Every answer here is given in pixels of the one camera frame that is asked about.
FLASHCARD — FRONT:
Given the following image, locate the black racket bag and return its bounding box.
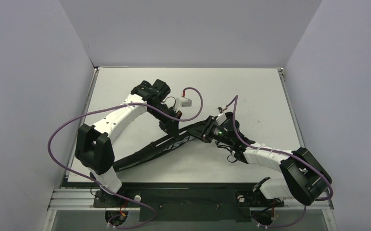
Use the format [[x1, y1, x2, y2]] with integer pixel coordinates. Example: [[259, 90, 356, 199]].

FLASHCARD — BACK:
[[113, 121, 205, 172]]

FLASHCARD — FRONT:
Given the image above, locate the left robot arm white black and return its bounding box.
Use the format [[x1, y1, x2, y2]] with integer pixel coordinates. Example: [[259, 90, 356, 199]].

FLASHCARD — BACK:
[[75, 79, 182, 207]]

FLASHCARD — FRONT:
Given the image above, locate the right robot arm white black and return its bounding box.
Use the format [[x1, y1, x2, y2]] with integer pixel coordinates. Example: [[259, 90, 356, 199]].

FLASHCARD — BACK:
[[187, 112, 332, 206]]

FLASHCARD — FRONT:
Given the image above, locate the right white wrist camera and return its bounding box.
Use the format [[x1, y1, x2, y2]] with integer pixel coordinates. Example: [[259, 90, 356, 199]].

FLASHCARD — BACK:
[[216, 107, 233, 125]]

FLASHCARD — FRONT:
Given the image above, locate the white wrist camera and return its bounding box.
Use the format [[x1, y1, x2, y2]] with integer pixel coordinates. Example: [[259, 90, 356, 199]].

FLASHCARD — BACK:
[[216, 107, 233, 125], [174, 97, 192, 111]]

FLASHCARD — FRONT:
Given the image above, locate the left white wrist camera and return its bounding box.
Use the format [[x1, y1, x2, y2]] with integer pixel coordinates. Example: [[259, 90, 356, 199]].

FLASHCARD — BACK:
[[174, 97, 192, 111]]

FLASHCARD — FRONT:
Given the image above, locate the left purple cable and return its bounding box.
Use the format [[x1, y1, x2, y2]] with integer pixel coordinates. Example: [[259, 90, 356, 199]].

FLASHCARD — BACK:
[[47, 87, 205, 230]]

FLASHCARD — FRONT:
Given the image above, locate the purple cable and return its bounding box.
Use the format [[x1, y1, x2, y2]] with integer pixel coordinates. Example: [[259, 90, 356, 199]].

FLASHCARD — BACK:
[[218, 95, 334, 229], [47, 87, 205, 230]]

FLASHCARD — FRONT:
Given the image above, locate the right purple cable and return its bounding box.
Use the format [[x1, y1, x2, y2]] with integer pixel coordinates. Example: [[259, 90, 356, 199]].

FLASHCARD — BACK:
[[218, 95, 334, 229]]

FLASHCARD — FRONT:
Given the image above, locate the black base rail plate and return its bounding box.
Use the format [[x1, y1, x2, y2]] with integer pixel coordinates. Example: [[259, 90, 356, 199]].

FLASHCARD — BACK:
[[90, 183, 284, 225]]

